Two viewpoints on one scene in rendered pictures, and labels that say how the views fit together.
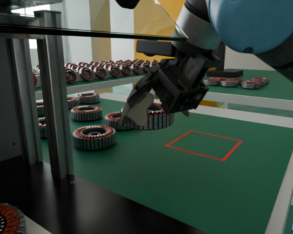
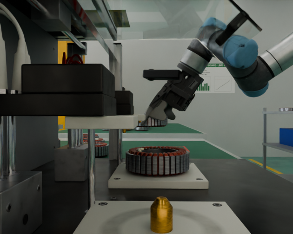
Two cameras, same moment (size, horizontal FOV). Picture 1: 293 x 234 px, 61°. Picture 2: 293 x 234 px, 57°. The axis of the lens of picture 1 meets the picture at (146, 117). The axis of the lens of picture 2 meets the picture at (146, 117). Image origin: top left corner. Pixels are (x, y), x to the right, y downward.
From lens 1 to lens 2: 0.51 m
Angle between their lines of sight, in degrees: 36
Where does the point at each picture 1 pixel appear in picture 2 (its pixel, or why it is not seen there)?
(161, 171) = not seen: hidden behind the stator
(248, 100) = (149, 136)
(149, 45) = (158, 72)
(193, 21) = (197, 58)
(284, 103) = (175, 136)
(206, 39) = (202, 67)
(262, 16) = (249, 54)
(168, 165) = not seen: hidden behind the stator
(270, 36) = (249, 61)
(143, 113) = (162, 112)
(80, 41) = not seen: outside the picture
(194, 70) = (195, 83)
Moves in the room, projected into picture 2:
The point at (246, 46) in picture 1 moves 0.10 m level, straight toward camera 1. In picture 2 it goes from (243, 64) to (270, 56)
